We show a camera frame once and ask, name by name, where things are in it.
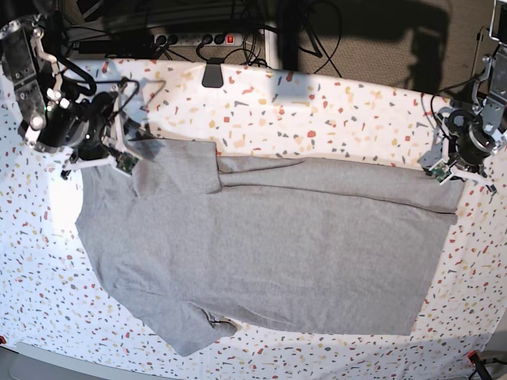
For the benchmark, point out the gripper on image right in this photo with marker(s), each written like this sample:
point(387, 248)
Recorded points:
point(465, 143)

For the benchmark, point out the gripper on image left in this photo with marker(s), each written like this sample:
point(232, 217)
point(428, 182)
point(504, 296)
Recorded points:
point(49, 128)

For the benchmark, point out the grey T-shirt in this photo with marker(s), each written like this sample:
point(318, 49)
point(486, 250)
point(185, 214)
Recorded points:
point(191, 241)

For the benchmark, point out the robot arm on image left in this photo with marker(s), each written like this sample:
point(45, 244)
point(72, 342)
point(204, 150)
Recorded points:
point(63, 107)

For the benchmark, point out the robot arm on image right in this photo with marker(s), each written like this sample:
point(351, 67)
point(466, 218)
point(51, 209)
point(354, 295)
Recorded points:
point(488, 87)

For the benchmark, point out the white power strip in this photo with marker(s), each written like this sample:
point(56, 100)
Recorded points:
point(194, 39)

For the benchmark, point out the black table clamp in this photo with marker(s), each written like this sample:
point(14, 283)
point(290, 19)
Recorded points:
point(213, 77)

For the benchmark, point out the terrazzo patterned tablecloth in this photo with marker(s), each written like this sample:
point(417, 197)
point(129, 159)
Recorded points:
point(51, 299)

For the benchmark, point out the red clamp right corner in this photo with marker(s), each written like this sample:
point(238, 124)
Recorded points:
point(474, 358)

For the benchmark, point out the wrist camera board image right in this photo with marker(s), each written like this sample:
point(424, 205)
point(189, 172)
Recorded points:
point(441, 172)

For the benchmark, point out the wrist camera board image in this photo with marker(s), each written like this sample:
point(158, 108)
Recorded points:
point(125, 163)
point(441, 172)

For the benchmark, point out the wrist camera board image left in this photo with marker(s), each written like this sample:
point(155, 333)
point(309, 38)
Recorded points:
point(125, 163)

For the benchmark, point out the black camera pole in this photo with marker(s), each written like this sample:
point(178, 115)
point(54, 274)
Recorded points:
point(287, 23)

